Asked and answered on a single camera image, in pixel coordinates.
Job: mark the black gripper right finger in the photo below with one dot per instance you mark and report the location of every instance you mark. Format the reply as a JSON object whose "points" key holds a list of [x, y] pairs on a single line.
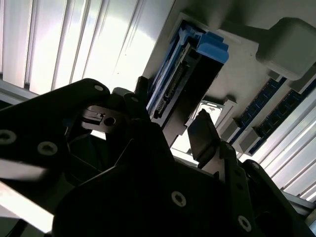
{"points": [[202, 138]]}

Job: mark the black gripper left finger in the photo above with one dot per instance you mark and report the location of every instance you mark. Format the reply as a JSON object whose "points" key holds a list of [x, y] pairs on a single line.
{"points": [[49, 118]]}

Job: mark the hard disk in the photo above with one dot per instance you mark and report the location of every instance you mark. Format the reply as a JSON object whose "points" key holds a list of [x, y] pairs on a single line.
{"points": [[212, 47]]}

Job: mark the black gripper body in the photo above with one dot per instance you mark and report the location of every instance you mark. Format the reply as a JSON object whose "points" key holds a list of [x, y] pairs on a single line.
{"points": [[123, 209]]}

